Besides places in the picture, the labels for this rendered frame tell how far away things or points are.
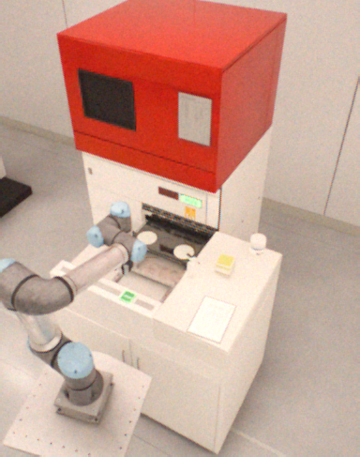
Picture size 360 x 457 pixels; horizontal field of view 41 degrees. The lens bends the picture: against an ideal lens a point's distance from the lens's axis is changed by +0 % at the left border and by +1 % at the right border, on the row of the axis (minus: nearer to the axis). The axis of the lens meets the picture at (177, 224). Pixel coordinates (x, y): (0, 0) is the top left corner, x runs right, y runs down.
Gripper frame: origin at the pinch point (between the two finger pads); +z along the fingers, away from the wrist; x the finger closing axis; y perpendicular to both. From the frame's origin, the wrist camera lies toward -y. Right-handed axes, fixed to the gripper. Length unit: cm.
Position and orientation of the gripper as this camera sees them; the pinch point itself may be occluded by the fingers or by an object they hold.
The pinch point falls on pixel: (124, 275)
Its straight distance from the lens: 198.6
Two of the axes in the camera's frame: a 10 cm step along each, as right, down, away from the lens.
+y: 4.9, -5.7, 6.6
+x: -8.7, -3.1, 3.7
